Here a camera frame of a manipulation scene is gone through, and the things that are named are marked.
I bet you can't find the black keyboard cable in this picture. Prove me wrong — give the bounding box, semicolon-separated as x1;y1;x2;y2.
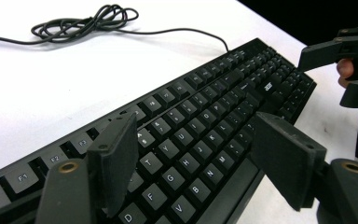
0;3;231;54

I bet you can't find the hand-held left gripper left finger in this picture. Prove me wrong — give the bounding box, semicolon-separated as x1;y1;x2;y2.
87;112;139;218

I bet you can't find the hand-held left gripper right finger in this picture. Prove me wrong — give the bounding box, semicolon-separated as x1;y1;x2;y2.
250;111;327;213

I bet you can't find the white foam board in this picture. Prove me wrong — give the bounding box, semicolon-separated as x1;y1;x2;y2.
0;0;358;224

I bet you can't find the black computer keyboard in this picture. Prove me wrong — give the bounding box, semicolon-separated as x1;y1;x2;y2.
0;37;318;224

